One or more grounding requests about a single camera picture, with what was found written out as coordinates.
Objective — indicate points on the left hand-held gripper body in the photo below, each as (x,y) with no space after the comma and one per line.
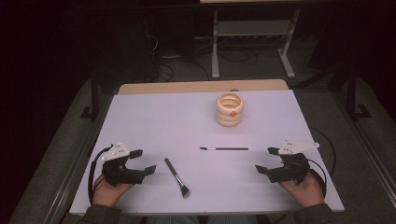
(120,174)

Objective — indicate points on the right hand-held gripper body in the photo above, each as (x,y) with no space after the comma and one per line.
(292,169)

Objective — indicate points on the large black makeup brush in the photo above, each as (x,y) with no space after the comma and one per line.
(175,175)

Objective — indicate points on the person's left hand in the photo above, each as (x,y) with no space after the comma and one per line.
(107,194)

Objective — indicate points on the person's right hand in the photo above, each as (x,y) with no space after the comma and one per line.
(306,193)

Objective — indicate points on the thin black makeup brush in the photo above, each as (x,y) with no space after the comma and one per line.
(224,149)

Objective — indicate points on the white board sheet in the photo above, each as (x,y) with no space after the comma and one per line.
(174,124)

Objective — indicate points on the black metal stand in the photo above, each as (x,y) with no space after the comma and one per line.
(351,93)
(94,99)

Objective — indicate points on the wooden table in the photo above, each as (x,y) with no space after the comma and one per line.
(186,86)

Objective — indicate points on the white metal stand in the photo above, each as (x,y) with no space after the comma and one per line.
(252,28)

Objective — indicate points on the grey metal rail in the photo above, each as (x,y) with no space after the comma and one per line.
(79,161)
(367,146)

